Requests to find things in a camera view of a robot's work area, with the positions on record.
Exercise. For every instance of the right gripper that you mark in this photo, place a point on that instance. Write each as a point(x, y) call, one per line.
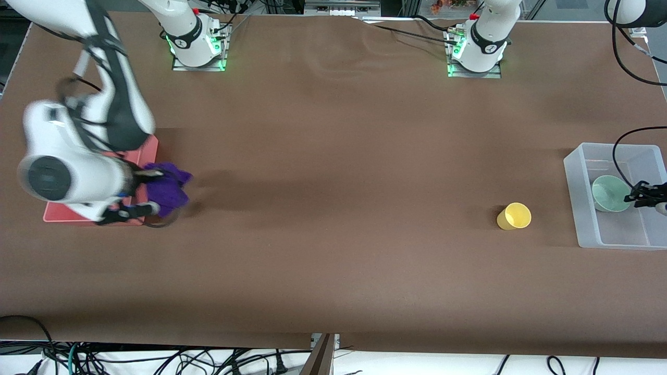
point(140, 177)

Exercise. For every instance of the pale green bowl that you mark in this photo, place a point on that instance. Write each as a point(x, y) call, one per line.
point(609, 195)

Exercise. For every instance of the purple cloth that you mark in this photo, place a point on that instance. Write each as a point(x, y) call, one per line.
point(169, 192)

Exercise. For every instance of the yellow cup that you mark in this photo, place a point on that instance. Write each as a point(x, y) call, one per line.
point(516, 216)

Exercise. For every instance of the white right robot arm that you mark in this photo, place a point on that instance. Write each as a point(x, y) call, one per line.
point(78, 177)

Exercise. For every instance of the pink plastic bin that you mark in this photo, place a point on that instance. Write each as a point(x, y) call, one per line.
point(148, 151)

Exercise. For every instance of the translucent plastic bin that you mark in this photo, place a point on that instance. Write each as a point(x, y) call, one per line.
point(625, 229)

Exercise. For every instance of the brown table cover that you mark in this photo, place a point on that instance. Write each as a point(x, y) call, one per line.
point(333, 219)

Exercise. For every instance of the black power plug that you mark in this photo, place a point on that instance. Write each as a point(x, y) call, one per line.
point(280, 367)

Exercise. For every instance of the white power strip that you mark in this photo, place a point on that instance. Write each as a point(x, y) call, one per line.
point(338, 10)

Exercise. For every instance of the brown table leg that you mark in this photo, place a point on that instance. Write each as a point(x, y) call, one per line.
point(320, 362)

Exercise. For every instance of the orange toy items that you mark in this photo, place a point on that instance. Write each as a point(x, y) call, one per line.
point(448, 5)

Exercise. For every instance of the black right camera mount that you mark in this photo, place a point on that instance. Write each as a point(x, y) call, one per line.
point(125, 214)

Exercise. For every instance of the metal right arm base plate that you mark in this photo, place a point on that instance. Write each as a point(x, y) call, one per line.
point(219, 65)

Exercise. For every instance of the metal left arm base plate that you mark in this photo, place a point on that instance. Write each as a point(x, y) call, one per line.
point(495, 73)

